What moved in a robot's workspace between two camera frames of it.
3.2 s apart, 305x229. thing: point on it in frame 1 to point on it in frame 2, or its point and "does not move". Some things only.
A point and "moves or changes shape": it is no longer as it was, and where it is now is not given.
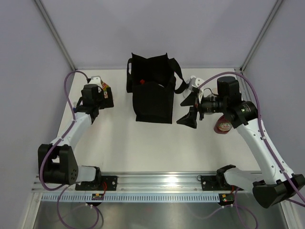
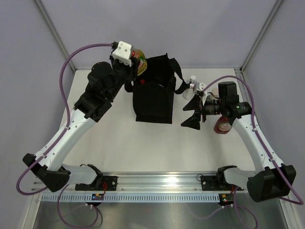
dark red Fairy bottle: [222, 126] does not move
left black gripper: [109, 103] to [131, 70]
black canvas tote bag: [154, 82] does not move
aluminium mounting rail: [147, 184] does not move
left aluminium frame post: [42, 9] does not move
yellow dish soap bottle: [105, 86] moves or changes shape
